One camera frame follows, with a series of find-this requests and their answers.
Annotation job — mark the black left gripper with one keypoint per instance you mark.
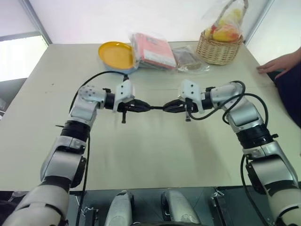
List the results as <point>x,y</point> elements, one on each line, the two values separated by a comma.
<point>128,106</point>

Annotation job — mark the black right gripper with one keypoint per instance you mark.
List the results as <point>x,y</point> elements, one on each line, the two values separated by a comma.
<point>191,107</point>

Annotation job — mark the thin black marker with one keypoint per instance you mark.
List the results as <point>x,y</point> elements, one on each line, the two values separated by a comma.
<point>157,107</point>

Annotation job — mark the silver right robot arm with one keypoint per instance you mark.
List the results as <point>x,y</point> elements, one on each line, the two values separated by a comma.
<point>270,160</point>

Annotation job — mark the person's bare forearm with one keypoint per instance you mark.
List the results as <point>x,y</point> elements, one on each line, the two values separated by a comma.
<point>295,60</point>

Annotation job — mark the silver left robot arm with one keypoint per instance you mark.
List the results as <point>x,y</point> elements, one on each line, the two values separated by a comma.
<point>58,162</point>

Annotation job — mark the person's bare hand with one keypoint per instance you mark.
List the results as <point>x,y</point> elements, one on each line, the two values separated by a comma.
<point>272,64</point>

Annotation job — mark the light blue plastic plate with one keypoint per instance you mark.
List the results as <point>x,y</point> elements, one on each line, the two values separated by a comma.
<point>128,70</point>

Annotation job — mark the brown packet in clear wrap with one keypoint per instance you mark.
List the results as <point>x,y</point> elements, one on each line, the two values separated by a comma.
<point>188,58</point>

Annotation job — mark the yellow plastic plate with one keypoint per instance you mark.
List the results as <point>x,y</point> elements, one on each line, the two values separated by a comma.
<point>115,55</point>

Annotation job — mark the red books in plastic bag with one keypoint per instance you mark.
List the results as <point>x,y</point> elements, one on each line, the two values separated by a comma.
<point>155,50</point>

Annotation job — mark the woven wicker basket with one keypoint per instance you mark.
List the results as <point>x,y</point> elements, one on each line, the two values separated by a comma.
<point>218,50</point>

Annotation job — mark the small yellow green fruit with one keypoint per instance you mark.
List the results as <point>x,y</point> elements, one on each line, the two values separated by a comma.
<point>208,33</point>

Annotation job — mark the large yellow red fruit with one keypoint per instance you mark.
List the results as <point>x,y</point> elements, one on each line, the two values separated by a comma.
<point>227,34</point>

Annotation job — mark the clear plastic fruit bag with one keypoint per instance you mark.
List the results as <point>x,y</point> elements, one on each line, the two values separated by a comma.
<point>229,21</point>

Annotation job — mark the silver rounded shell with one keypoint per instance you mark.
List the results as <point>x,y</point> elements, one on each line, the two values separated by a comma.
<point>120,209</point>
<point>179,209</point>

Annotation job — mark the pale yellow fruit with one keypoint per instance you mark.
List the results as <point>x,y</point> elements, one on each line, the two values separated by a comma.
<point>231,16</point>

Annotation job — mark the black box under table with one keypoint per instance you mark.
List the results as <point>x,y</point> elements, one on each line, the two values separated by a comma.
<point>225,207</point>

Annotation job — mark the person's dark clothing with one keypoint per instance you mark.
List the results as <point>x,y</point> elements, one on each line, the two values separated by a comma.
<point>290,94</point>

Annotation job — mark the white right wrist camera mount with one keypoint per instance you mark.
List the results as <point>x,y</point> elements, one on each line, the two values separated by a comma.
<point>189,90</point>

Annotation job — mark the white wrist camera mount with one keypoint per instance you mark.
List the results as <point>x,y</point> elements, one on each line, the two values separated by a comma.
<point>189,90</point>
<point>124,90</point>

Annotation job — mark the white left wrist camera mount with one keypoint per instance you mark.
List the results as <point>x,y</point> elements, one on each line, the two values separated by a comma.
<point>124,90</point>

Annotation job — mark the grey window frame post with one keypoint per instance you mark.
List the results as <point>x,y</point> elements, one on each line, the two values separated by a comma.
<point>38,22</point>

